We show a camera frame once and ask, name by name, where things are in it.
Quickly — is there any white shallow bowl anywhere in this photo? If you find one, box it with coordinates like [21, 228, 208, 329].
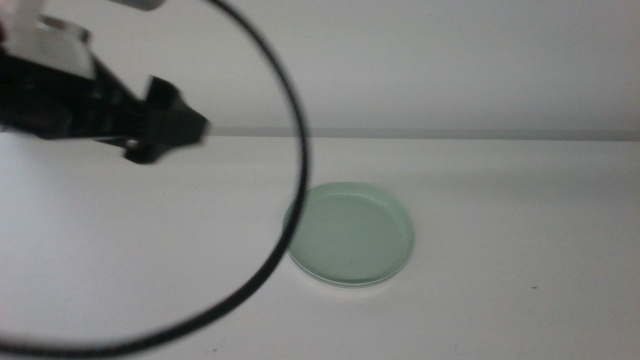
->
[307, 277, 401, 291]

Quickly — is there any green shallow bowl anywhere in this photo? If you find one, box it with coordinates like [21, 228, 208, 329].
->
[281, 181, 417, 288]

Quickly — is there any black braided cable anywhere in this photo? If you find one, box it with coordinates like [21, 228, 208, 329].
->
[0, 0, 312, 359]

